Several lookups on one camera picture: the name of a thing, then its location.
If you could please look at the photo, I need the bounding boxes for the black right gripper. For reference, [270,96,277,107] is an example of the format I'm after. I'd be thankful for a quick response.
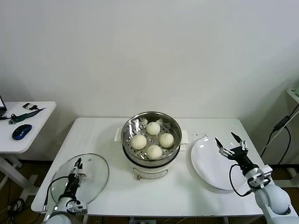
[214,132,260,175]

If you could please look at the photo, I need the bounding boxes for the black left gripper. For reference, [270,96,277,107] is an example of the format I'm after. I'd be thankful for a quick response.
[63,157,85,199]

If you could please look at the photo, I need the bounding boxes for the round glass pot lid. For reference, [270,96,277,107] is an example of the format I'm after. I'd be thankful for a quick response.
[50,153,110,210]

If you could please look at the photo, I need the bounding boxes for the white steamed baozi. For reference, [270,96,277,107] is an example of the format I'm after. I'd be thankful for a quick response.
[159,133,175,149]
[146,121,161,135]
[130,134,147,150]
[146,145,163,161]

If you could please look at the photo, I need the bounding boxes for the perforated steel steamer basket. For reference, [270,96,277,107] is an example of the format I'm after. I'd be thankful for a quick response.
[114,111,189,167]

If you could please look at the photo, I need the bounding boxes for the large white plate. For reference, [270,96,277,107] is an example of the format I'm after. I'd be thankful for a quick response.
[191,137,250,191]

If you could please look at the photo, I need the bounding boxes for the white side table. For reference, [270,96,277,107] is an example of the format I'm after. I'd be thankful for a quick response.
[0,101,57,199]

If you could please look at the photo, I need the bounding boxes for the black power adapter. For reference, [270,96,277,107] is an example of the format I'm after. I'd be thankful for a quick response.
[273,115,290,131]

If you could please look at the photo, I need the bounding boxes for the blue computer mouse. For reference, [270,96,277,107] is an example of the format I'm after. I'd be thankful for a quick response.
[12,124,33,141]

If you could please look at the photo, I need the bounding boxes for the white stand foot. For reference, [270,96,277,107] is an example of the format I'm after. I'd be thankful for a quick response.
[273,167,299,187]

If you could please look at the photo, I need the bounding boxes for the white shelf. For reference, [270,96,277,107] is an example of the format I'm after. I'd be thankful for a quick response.
[286,86,299,103]

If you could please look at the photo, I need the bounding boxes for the black laptop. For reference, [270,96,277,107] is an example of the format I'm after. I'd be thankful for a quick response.
[0,94,7,117]

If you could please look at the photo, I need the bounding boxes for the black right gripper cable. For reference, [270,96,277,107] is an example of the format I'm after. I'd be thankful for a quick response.
[229,163,255,197]

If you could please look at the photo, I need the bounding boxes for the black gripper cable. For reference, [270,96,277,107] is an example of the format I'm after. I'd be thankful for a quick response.
[229,163,255,197]
[43,176,71,212]

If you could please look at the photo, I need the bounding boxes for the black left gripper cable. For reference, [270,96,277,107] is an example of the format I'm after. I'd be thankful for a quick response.
[43,176,71,212]

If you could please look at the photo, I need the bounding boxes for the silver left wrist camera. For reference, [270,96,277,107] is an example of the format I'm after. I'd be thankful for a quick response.
[66,201,89,215]

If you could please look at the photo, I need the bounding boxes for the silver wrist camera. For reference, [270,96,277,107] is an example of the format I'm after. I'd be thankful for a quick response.
[66,201,89,215]
[242,165,273,188]

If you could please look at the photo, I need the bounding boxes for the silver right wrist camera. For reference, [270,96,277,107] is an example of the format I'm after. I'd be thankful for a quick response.
[242,165,273,188]

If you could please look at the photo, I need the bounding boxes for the black adapter cable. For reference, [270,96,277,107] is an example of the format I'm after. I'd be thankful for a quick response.
[259,106,299,165]

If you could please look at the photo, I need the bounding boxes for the black floor cables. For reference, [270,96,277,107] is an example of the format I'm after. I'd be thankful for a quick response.
[7,198,26,217]

